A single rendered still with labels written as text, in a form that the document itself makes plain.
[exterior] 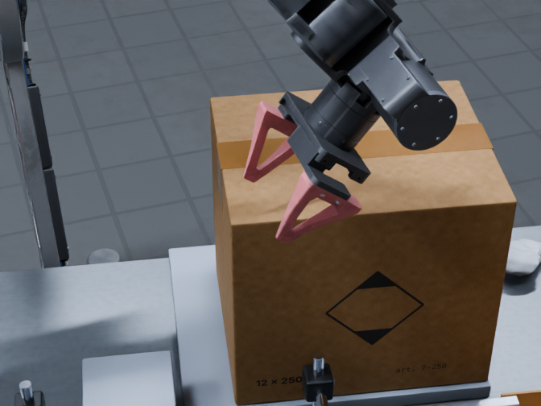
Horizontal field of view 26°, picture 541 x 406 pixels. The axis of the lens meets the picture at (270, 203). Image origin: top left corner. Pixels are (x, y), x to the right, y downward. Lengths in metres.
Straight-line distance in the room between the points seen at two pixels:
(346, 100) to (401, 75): 0.08
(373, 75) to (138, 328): 0.60
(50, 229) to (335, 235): 1.02
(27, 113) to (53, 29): 1.74
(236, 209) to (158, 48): 2.51
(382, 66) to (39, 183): 1.21
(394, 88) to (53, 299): 0.70
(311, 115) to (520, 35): 2.77
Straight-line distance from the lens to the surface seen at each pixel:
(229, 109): 1.35
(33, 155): 2.13
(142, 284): 1.56
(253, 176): 1.16
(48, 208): 2.15
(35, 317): 1.53
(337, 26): 1.01
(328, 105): 1.07
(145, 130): 3.31
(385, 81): 1.00
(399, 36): 1.08
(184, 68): 3.59
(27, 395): 1.22
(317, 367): 1.23
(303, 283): 1.25
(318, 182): 1.03
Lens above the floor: 1.87
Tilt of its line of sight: 38 degrees down
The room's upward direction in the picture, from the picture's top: straight up
